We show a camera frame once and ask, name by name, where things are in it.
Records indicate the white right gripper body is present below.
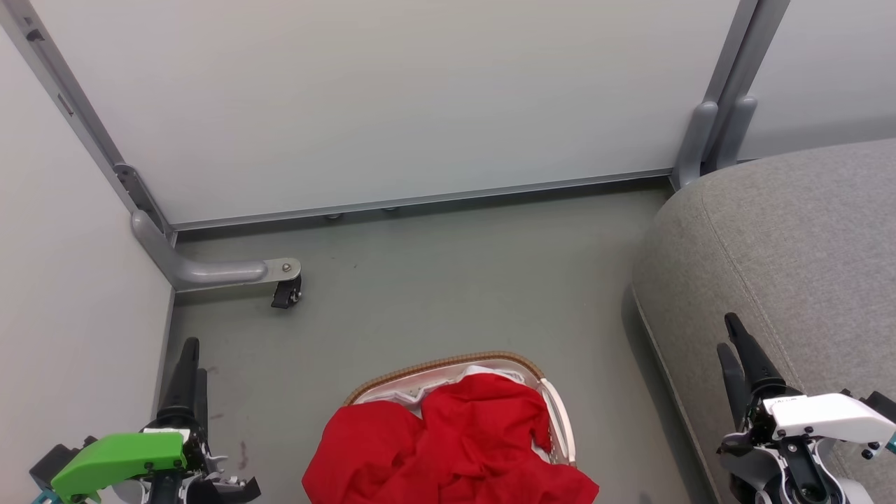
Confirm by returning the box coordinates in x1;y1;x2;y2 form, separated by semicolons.
717;391;896;504

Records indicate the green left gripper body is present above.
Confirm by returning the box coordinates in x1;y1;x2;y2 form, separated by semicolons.
50;428;261;504

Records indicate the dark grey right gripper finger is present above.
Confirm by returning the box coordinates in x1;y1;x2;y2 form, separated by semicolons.
715;343;753;430
723;312;799;411

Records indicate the red garment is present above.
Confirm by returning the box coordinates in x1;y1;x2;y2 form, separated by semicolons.
301;372;601;504

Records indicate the grey fabric sofa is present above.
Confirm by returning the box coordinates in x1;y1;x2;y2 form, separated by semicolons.
630;138;896;504

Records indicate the grey partition leg with foot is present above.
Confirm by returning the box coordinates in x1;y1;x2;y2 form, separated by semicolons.
0;0;302;293

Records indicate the black caster wheel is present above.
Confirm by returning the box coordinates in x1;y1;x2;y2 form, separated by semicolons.
271;276;303;309

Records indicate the white laundry basket brown rim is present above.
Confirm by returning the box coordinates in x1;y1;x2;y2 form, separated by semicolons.
343;351;579;470

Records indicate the dark metal post bracket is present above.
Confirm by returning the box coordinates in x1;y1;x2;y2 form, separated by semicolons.
114;163;173;235

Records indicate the grey metal panel bottom rail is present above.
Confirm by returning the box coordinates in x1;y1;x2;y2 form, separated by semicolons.
168;168;675;232

